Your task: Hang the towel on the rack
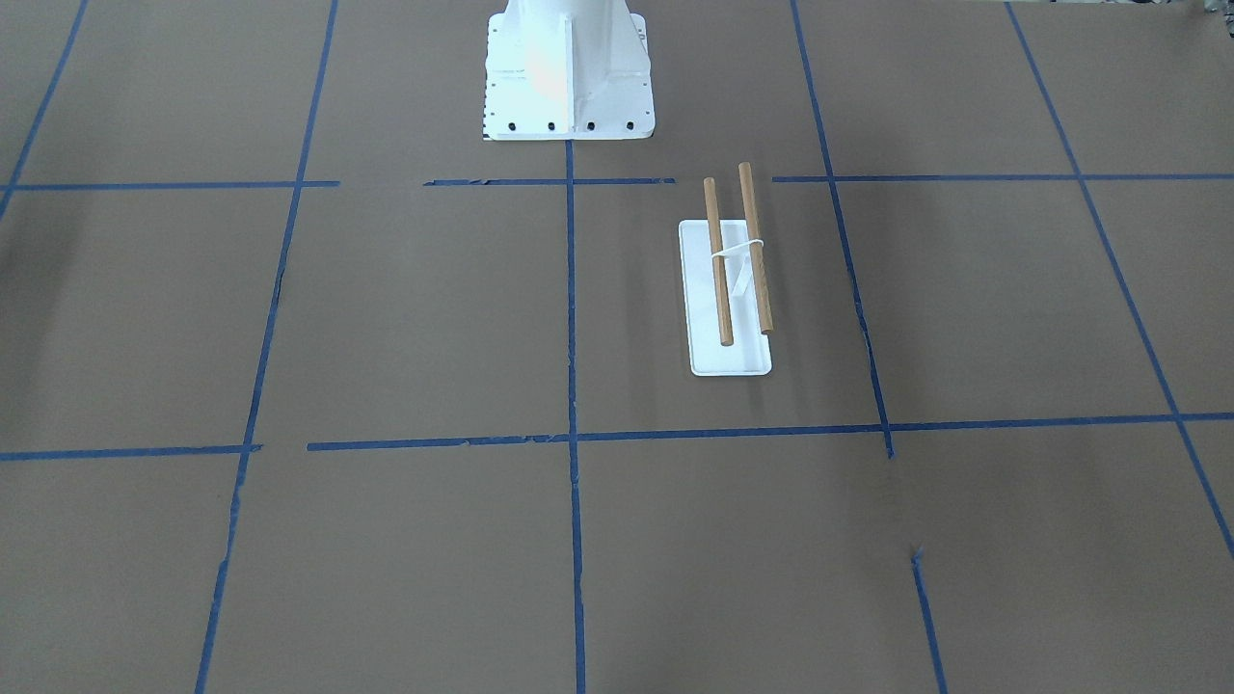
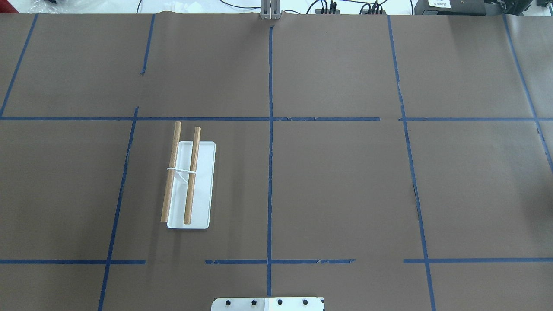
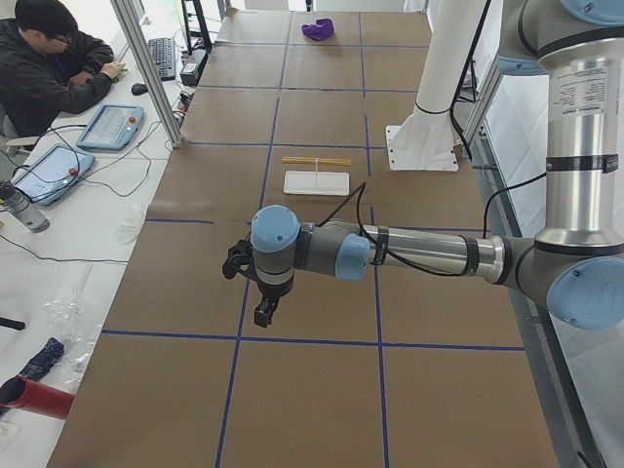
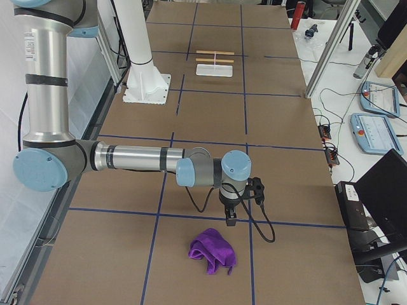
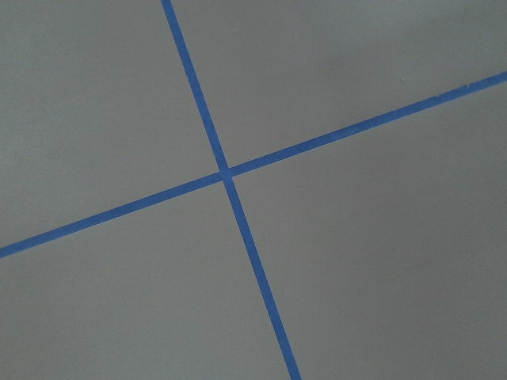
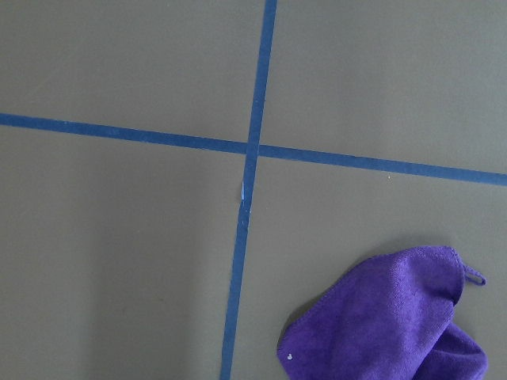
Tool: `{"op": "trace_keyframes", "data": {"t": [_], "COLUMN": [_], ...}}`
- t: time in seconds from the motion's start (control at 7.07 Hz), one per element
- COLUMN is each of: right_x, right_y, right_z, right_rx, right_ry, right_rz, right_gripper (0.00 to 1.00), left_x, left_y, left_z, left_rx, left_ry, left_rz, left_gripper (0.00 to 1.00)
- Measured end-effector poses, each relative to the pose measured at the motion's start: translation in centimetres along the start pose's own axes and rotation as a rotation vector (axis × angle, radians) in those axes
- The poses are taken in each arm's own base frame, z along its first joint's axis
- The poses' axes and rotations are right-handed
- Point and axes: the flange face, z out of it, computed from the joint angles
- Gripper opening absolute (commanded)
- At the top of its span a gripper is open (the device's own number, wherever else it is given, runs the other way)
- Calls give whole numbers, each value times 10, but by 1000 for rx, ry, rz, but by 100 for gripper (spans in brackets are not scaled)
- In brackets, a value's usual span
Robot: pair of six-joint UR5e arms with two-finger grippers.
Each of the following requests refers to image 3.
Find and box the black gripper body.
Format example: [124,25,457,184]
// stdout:
[257,283,284,312]

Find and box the purple towel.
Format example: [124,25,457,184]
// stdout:
[300,18,334,42]

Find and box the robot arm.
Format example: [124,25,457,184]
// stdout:
[248,1,623,330]

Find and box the white rack base tray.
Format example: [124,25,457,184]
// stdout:
[283,171,350,196]

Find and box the front wooden rack rod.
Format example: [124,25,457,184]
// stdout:
[281,157,353,167]

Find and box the clear plastic bag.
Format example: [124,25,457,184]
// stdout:
[44,264,103,394]

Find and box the dark blue folded umbrella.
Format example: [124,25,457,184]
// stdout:
[1,337,64,416]

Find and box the upper blue teach pendant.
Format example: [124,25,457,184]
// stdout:
[76,103,145,151]

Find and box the blue teach pendant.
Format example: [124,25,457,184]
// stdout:
[13,144,96,206]
[76,103,145,151]

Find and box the lower blue teach pendant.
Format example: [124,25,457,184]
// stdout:
[13,144,96,206]

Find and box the black computer mouse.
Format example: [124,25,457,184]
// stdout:
[131,83,148,97]

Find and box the red cylinder tube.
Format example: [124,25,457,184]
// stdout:
[1,375,74,419]

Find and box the grey water bottle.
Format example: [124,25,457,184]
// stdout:
[0,180,50,233]

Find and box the black keyboard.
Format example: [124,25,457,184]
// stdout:
[147,37,176,81]

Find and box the seated person black jacket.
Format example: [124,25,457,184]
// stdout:
[1,0,125,137]

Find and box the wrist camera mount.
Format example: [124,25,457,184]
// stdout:
[221,239,254,280]

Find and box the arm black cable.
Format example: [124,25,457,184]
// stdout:
[319,181,469,278]

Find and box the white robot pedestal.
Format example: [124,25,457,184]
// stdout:
[386,0,490,172]

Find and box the aluminium frame post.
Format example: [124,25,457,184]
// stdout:
[111,0,183,148]

